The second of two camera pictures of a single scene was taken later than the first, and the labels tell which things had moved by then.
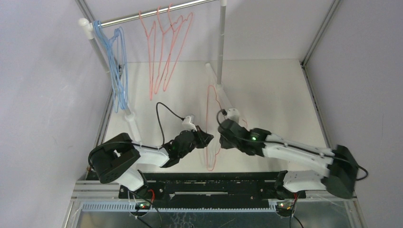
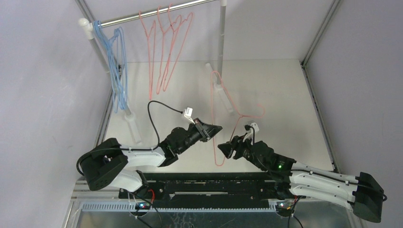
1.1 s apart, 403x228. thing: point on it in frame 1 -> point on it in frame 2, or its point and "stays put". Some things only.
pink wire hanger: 151,86 stays put
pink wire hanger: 223,109 -> 236,108
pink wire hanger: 190,16 stays put
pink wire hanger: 180,20 stays put
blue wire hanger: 114,48 stays put
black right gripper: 225,135 -> 237,149
